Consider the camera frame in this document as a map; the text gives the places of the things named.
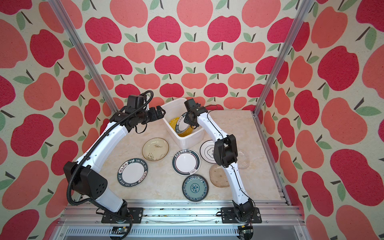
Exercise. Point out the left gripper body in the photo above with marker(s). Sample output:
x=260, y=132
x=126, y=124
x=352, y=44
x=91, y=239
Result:
x=146, y=116

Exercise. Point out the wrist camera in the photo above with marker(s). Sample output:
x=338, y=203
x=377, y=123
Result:
x=191, y=105
x=136, y=102

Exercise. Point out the left aluminium frame post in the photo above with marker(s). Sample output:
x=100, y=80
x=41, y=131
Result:
x=67, y=24

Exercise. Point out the right aluminium frame post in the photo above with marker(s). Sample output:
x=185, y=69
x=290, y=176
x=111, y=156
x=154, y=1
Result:
x=301, y=15

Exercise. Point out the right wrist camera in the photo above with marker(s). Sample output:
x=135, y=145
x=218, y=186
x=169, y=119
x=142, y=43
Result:
x=191, y=105

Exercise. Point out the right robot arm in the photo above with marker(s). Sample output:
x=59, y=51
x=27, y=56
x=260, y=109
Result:
x=226, y=155

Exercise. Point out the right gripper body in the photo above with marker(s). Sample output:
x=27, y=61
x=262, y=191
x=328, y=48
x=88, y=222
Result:
x=187, y=119

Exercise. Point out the beige plate brown rim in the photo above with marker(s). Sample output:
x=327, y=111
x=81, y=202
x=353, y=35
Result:
x=155, y=149

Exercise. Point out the white plate black flower outline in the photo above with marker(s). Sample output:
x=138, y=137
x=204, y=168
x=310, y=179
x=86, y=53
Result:
x=207, y=151

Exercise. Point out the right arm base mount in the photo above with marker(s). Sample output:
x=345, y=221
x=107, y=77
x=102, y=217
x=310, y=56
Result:
x=232, y=216

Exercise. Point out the brown translucent glass plate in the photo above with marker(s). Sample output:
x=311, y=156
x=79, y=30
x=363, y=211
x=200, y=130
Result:
x=218, y=177

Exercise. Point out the teal patterned plate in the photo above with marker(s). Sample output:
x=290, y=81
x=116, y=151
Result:
x=195, y=188

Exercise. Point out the white plastic bin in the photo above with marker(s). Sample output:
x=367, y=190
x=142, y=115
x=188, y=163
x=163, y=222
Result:
x=175, y=109

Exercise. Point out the clear glass plate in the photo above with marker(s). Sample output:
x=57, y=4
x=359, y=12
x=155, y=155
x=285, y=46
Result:
x=243, y=160

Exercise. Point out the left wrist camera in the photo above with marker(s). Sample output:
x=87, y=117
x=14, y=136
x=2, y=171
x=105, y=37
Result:
x=136, y=102

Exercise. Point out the small white plate dark rim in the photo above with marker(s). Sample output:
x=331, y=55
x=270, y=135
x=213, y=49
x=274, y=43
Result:
x=181, y=126

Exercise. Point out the aluminium frame post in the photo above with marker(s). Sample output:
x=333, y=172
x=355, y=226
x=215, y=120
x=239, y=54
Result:
x=67, y=24
x=301, y=15

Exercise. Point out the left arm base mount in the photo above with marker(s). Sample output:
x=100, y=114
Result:
x=124, y=216

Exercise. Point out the white plate dark lettered rim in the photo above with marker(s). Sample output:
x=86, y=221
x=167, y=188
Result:
x=132, y=172

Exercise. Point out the white plate green red rim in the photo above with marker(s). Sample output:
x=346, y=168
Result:
x=186, y=162

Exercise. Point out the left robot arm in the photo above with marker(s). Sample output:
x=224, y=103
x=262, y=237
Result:
x=85, y=184

